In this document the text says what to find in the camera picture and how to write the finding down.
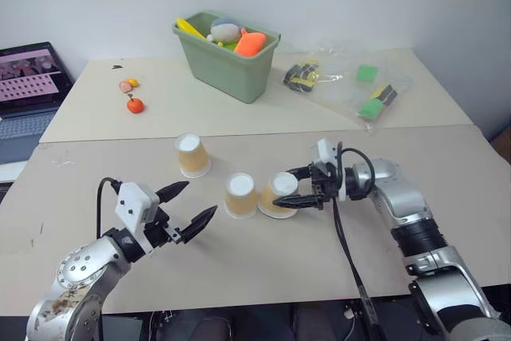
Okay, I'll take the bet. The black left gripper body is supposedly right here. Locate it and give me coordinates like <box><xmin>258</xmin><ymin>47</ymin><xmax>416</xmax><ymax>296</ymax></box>
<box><xmin>142</xmin><ymin>207</ymin><xmax>185</xmax><ymax>248</ymax></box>

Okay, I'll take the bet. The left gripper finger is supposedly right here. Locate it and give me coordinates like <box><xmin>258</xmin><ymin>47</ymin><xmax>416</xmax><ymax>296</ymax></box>
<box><xmin>180</xmin><ymin>204</ymin><xmax>219</xmax><ymax>244</ymax></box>
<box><xmin>155</xmin><ymin>180</ymin><xmax>190</xmax><ymax>205</ymax></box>

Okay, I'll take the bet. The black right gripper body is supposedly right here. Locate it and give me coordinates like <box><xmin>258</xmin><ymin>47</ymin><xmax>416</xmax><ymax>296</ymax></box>
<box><xmin>310</xmin><ymin>163</ymin><xmax>345</xmax><ymax>211</ymax></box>

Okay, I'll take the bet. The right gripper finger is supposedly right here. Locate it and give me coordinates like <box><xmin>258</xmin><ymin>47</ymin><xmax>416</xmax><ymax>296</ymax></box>
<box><xmin>286</xmin><ymin>164</ymin><xmax>315</xmax><ymax>181</ymax></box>
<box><xmin>272</xmin><ymin>193</ymin><xmax>326</xmax><ymax>211</ymax></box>

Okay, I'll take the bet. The brown paper cup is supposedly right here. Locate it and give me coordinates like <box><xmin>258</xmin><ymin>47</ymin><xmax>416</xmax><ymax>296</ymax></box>
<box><xmin>257</xmin><ymin>172</ymin><xmax>299</xmax><ymax>220</ymax></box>
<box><xmin>224</xmin><ymin>172</ymin><xmax>259</xmax><ymax>220</ymax></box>
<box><xmin>173</xmin><ymin>132</ymin><xmax>212</xmax><ymax>179</ymax></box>

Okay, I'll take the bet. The clear plastic bag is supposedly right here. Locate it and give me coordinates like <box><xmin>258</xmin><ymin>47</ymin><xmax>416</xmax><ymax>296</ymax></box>
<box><xmin>309</xmin><ymin>39</ymin><xmax>416</xmax><ymax>133</ymax></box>

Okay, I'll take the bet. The green sponge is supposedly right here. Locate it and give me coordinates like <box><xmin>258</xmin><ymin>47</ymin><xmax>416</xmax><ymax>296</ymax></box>
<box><xmin>358</xmin><ymin>97</ymin><xmax>385</xmax><ymax>122</ymax></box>
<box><xmin>355</xmin><ymin>64</ymin><xmax>379</xmax><ymax>85</ymax></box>

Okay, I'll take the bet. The toy orange fruit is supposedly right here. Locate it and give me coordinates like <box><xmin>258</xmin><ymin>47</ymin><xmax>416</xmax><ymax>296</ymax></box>
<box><xmin>126</xmin><ymin>93</ymin><xmax>145</xmax><ymax>115</ymax></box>

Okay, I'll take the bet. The black-yellow sponge pack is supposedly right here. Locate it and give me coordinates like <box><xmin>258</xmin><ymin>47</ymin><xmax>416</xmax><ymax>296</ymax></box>
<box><xmin>282</xmin><ymin>59</ymin><xmax>323</xmax><ymax>94</ymax></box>

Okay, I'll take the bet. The dark rounded shape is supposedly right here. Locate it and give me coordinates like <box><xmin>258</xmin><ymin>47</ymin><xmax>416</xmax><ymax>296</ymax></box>
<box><xmin>187</xmin><ymin>314</ymin><xmax>236</xmax><ymax>341</ymax></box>

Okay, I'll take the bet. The black-yellow sponge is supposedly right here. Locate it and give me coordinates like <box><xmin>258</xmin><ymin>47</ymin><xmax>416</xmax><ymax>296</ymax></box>
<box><xmin>369</xmin><ymin>83</ymin><xmax>399</xmax><ymax>107</ymax></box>

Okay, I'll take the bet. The green plastic bin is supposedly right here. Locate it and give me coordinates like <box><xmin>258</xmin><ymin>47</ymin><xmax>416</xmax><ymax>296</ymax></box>
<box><xmin>172</xmin><ymin>9</ymin><xmax>282</xmax><ymax>105</ymax></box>

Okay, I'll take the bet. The grey plush toy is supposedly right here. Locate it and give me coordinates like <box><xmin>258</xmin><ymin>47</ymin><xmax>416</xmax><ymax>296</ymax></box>
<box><xmin>209</xmin><ymin>17</ymin><xmax>244</xmax><ymax>43</ymax></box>

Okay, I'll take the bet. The yellow toy banana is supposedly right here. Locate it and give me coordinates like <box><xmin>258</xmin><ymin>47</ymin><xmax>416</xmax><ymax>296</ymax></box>
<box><xmin>176</xmin><ymin>18</ymin><xmax>208</xmax><ymax>42</ymax></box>

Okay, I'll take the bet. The open laptop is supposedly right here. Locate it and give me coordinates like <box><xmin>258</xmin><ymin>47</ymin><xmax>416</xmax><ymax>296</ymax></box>
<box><xmin>0</xmin><ymin>41</ymin><xmax>76</xmax><ymax>166</ymax></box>

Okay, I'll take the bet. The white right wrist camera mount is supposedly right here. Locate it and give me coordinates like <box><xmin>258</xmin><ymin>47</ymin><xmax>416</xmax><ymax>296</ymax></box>
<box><xmin>310</xmin><ymin>137</ymin><xmax>341</xmax><ymax>176</ymax></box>

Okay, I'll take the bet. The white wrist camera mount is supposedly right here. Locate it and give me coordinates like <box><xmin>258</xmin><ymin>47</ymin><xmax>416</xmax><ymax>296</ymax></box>
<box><xmin>114</xmin><ymin>182</ymin><xmax>160</xmax><ymax>255</ymax></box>
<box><xmin>310</xmin><ymin>137</ymin><xmax>341</xmax><ymax>176</ymax></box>

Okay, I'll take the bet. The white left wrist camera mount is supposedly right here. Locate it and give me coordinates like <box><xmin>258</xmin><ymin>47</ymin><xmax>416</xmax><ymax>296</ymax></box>
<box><xmin>114</xmin><ymin>182</ymin><xmax>160</xmax><ymax>255</ymax></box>

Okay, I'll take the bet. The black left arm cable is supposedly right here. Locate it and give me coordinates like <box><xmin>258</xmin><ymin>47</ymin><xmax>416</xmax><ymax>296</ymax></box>
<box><xmin>95</xmin><ymin>176</ymin><xmax>121</xmax><ymax>239</ymax></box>

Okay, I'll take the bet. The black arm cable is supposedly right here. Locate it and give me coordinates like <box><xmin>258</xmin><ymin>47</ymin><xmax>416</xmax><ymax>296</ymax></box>
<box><xmin>332</xmin><ymin>141</ymin><xmax>388</xmax><ymax>341</ymax></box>
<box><xmin>95</xmin><ymin>176</ymin><xmax>121</xmax><ymax>239</ymax></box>

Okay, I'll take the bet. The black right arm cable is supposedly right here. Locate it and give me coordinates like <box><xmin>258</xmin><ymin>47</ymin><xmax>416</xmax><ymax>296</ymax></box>
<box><xmin>332</xmin><ymin>141</ymin><xmax>388</xmax><ymax>341</ymax></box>

